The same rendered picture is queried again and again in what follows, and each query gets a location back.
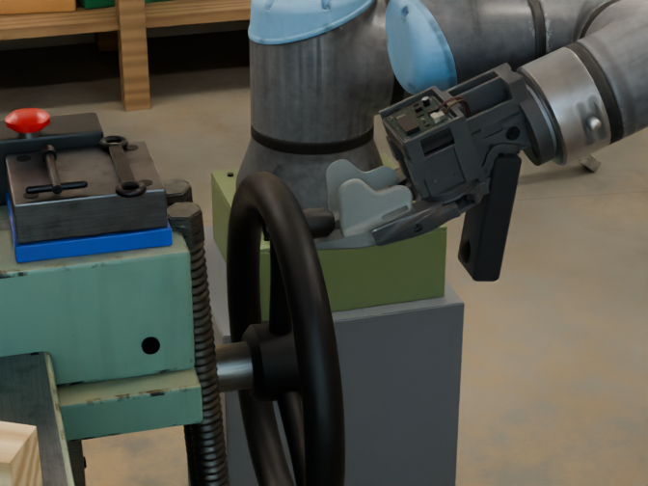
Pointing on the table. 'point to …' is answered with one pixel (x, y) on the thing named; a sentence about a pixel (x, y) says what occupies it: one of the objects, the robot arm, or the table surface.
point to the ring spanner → (122, 167)
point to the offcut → (19, 455)
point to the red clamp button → (27, 120)
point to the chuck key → (53, 175)
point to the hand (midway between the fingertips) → (324, 242)
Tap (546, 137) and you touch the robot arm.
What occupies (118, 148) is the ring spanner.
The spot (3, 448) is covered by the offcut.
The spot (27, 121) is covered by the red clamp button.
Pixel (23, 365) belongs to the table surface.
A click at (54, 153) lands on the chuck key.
